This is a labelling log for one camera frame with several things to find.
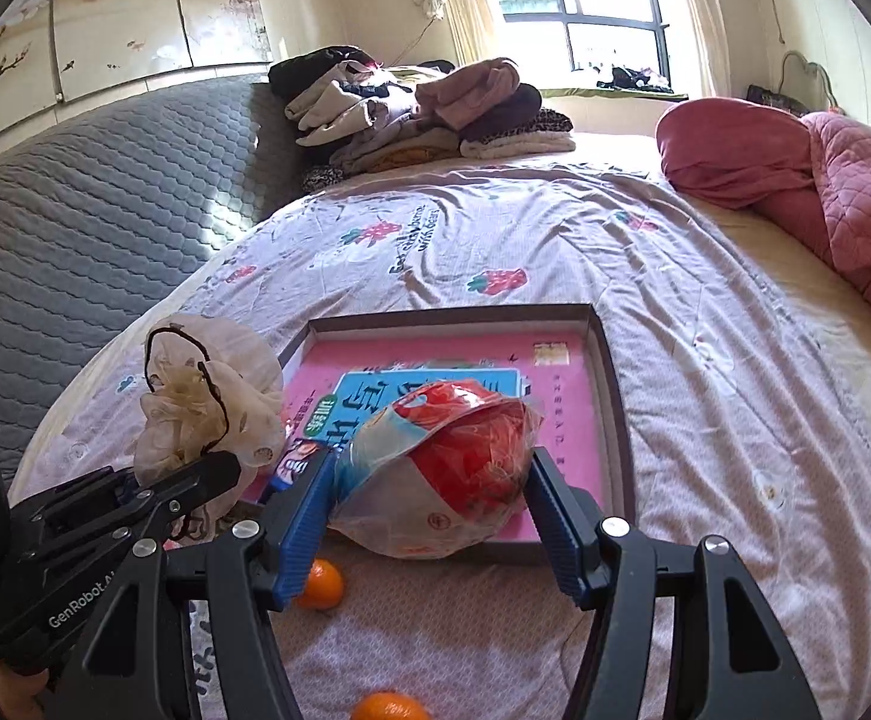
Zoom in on cream organza scrunchie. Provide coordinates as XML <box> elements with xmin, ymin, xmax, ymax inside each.
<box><xmin>133</xmin><ymin>314</ymin><xmax>286</xmax><ymax>543</ymax></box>

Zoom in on blue Oreo cookie packet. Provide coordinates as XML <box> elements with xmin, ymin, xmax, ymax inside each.
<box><xmin>266</xmin><ymin>439</ymin><xmax>330</xmax><ymax>494</ymax></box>

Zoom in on red blue toy egg packet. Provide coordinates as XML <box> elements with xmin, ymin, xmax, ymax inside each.
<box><xmin>328</xmin><ymin>379</ymin><xmax>543</xmax><ymax>561</ymax></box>

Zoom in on operator hand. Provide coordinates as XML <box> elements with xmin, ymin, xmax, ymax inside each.
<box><xmin>0</xmin><ymin>661</ymin><xmax>50</xmax><ymax>720</ymax></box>

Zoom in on orange tangerine near box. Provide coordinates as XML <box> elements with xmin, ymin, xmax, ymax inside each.
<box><xmin>294</xmin><ymin>557</ymin><xmax>346</xmax><ymax>611</ymax></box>

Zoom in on pink blue book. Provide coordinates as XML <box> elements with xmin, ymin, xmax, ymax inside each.
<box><xmin>244</xmin><ymin>328</ymin><xmax>608</xmax><ymax>543</ymax></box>

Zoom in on grey quilted headboard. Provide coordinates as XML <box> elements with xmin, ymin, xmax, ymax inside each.
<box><xmin>0</xmin><ymin>76</ymin><xmax>304</xmax><ymax>479</ymax></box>

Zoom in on grey cardboard box lid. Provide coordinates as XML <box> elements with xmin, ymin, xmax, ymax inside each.
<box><xmin>238</xmin><ymin>302</ymin><xmax>639</xmax><ymax>568</ymax></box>

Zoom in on pile of folded clothes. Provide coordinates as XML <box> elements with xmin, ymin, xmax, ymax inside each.
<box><xmin>268</xmin><ymin>46</ymin><xmax>575</xmax><ymax>192</ymax></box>

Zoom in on pink quilted blanket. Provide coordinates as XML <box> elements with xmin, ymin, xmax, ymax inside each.
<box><xmin>655</xmin><ymin>98</ymin><xmax>871</xmax><ymax>305</ymax></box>

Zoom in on floral painted wardrobe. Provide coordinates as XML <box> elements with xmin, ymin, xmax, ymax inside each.
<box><xmin>0</xmin><ymin>0</ymin><xmax>271</xmax><ymax>133</ymax></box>

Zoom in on clothes on window sill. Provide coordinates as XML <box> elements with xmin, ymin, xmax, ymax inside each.
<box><xmin>596</xmin><ymin>65</ymin><xmax>673</xmax><ymax>94</ymax></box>

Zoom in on window with dark frame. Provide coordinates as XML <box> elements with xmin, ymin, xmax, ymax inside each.
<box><xmin>494</xmin><ymin>0</ymin><xmax>671</xmax><ymax>86</ymax></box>

